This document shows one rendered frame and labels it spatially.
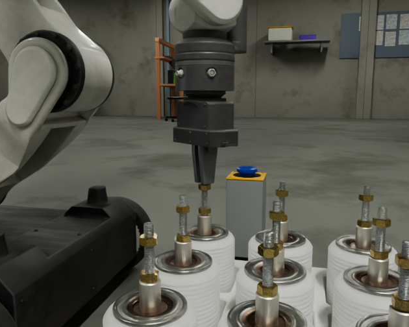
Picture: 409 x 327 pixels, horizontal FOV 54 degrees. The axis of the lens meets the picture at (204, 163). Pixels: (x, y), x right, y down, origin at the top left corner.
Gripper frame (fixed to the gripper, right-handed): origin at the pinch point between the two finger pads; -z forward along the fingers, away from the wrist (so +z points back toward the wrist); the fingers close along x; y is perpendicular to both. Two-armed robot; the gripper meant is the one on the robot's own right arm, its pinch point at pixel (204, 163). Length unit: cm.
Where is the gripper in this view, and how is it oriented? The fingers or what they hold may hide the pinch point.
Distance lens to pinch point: 62.2
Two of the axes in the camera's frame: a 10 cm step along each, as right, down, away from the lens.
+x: -6.2, -1.3, 7.7
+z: 0.0, -9.9, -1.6
